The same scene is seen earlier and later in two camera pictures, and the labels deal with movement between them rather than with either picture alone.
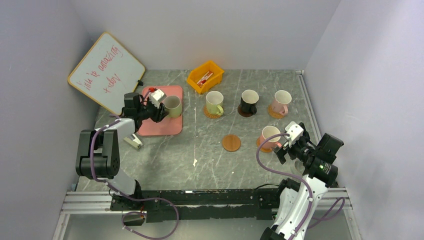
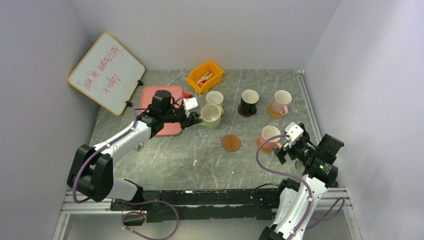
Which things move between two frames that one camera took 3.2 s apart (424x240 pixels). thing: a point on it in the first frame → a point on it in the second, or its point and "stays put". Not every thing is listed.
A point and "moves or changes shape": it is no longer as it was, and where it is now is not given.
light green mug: x=173 y=104 moves or changes shape
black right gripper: x=305 y=138 stays put
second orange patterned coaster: x=273 y=113 stays put
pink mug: x=272 y=142 stays put
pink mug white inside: x=282 y=98 stays put
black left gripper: x=159 y=112 → x=192 y=119
